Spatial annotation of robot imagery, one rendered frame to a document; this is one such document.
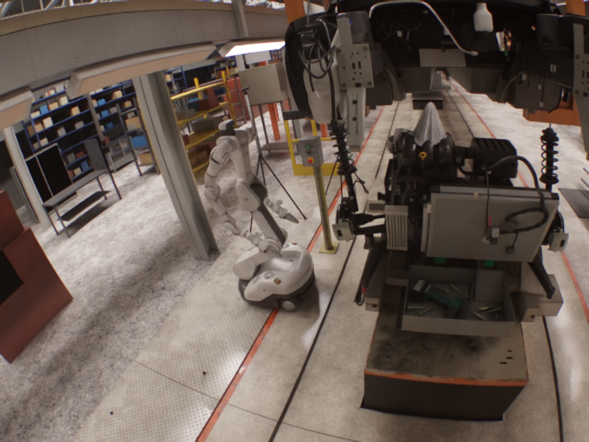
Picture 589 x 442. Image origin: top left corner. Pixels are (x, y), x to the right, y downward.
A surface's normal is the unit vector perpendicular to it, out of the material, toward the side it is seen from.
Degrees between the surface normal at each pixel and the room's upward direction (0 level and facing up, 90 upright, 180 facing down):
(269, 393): 0
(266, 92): 90
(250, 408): 0
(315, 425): 0
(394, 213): 106
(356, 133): 57
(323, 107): 90
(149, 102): 90
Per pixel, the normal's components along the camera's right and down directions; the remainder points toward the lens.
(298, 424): -0.18, -0.84
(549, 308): -0.36, 0.53
